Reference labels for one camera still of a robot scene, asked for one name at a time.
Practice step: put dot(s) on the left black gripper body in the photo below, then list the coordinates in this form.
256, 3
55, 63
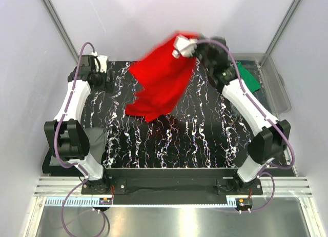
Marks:
102, 84

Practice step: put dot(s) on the clear plastic bin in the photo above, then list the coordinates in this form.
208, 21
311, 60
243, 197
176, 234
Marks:
272, 94

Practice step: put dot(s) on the grey folded t shirt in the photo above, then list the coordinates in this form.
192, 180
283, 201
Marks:
97, 140

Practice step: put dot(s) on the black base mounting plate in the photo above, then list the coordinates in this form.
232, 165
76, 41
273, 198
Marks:
163, 187

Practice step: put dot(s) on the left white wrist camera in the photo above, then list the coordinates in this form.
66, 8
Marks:
97, 63

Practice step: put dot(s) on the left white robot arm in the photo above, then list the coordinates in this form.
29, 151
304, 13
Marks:
70, 144

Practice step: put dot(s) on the red t shirt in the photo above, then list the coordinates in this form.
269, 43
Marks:
163, 78

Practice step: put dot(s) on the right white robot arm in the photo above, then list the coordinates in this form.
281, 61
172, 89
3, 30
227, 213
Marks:
271, 136

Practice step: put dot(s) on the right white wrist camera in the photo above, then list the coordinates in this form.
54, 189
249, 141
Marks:
184, 47

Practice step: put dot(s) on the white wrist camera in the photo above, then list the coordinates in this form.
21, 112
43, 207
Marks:
184, 47
97, 63

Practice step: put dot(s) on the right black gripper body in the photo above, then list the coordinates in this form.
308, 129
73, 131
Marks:
200, 50

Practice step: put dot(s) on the green t shirt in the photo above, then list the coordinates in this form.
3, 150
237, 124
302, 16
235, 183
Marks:
252, 84

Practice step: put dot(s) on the aluminium frame rail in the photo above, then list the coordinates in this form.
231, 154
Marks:
55, 189

